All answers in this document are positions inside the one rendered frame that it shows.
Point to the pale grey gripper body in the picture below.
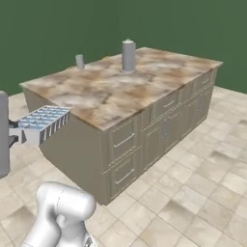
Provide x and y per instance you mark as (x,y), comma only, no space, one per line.
(4,135)

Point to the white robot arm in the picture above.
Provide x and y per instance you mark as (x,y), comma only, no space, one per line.
(67,205)

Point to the pale blue ice cube tray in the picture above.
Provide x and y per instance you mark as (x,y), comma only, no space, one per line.
(45,120)

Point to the grey cupboard door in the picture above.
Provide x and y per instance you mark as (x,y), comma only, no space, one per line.
(205,104)
(173,130)
(152,148)
(189,117)

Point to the small grey cylinder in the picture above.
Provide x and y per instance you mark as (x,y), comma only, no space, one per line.
(79,61)

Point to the grey island with marble top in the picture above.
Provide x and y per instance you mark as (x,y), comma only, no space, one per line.
(106,93)

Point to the grey drawer front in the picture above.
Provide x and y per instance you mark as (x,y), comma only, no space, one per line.
(125,186)
(202,85)
(123,130)
(164,111)

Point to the tall grey cylinder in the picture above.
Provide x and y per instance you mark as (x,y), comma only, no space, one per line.
(128,56)

